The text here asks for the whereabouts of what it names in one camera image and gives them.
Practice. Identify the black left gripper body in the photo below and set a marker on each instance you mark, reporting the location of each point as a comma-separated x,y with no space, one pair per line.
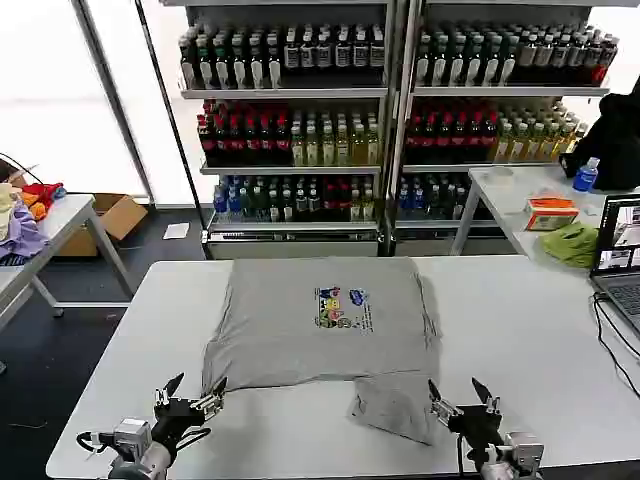
175,412

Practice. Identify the blue label water bottle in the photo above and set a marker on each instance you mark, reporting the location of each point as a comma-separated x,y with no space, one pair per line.
586,176

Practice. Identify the white paper sheet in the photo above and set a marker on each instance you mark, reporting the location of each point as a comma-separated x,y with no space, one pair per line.
176,230

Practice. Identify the grey open laptop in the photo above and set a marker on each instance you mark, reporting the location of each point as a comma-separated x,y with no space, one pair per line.
617,250

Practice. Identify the grey side table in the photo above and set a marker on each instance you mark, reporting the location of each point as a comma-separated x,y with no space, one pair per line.
70,220

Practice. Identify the orange cloth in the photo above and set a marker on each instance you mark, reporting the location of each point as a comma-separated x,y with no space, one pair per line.
34,206

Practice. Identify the green cloth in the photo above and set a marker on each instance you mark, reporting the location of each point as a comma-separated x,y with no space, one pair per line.
570,245

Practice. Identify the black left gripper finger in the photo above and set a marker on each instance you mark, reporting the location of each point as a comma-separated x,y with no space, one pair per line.
212,398
172,386

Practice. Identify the shelf with bottles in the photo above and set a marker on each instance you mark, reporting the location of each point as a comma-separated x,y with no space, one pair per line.
285,130
500,125

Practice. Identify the black bag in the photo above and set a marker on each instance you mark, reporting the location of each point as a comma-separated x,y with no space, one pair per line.
612,145

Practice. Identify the red cloth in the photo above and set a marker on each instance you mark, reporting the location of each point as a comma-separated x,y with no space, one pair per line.
42,191

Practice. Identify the grey printed t-shirt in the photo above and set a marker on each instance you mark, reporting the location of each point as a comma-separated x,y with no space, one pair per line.
320,320

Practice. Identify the purple cloth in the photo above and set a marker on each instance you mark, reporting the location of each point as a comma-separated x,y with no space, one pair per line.
22,232

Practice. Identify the open cardboard box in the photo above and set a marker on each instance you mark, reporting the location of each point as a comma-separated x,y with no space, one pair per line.
117,217

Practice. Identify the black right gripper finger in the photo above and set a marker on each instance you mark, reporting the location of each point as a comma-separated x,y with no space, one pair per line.
486,392
442,406

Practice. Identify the thin black pole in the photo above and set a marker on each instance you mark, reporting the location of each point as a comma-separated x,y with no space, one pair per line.
172,125

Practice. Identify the white tape roll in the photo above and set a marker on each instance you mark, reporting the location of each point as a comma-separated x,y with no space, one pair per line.
501,175

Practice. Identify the cream cloth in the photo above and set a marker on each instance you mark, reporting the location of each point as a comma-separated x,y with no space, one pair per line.
7,210

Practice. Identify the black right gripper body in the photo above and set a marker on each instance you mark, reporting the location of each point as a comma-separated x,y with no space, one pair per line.
475,422

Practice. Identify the orange tissue box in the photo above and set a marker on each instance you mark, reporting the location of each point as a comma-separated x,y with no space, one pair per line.
552,212

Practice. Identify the white side table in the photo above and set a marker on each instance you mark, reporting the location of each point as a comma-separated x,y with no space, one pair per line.
500,200

